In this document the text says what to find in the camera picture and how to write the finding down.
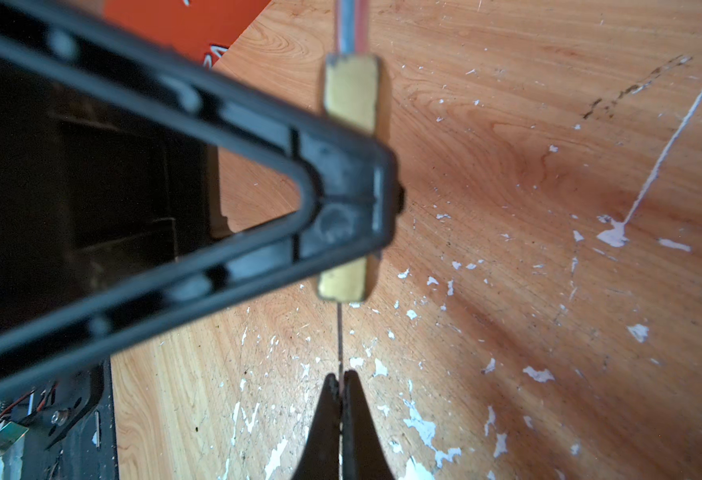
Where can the small brass padlock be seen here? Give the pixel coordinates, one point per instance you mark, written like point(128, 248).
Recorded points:
point(351, 94)

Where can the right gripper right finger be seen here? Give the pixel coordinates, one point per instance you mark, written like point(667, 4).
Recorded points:
point(363, 456)

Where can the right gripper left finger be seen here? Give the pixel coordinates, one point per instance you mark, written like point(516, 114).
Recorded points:
point(320, 457)

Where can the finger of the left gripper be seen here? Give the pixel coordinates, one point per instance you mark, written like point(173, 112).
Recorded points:
point(301, 193)

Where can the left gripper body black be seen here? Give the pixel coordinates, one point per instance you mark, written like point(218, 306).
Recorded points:
point(90, 195)

